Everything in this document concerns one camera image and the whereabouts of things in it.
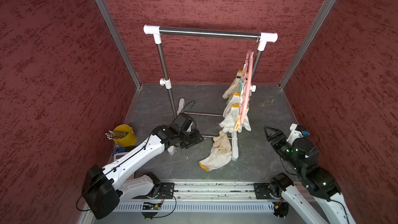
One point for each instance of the blue object behind calculator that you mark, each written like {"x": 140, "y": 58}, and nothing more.
{"x": 118, "y": 150}

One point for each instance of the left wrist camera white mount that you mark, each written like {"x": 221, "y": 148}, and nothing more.
{"x": 187, "y": 126}

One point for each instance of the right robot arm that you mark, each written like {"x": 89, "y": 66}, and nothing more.
{"x": 302, "y": 155}

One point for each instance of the beige glove on pile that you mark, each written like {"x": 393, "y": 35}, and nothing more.
{"x": 221, "y": 144}

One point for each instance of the pencils in cup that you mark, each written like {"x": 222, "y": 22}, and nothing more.
{"x": 113, "y": 135}

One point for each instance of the clothes rack with steel bars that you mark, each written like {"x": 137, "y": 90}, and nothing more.
{"x": 156, "y": 31}

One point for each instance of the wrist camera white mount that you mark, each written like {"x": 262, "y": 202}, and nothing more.
{"x": 297, "y": 131}
{"x": 187, "y": 126}

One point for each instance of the yellow cup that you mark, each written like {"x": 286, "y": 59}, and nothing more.
{"x": 130, "y": 139}

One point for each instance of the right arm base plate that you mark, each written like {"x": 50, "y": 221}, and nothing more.
{"x": 269, "y": 191}

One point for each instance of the yellow cuff white glove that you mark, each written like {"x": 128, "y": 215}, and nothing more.
{"x": 233, "y": 87}

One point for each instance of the white calculator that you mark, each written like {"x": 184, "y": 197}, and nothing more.
{"x": 117, "y": 156}

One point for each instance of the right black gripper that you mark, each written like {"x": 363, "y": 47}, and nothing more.
{"x": 277, "y": 134}

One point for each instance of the pink clip hanger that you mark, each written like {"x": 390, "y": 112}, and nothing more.
{"x": 246, "y": 84}

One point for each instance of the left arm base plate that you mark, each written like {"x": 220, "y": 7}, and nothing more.
{"x": 161, "y": 191}

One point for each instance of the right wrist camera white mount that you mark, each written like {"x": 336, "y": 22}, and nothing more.
{"x": 297, "y": 131}

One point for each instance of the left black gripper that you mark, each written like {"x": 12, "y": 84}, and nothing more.
{"x": 196, "y": 139}

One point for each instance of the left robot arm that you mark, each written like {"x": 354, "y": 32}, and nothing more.
{"x": 104, "y": 188}

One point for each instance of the yellow clothespin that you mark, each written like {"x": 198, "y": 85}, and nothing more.
{"x": 237, "y": 123}

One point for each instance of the aluminium front rail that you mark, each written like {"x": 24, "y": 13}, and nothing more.
{"x": 194, "y": 190}

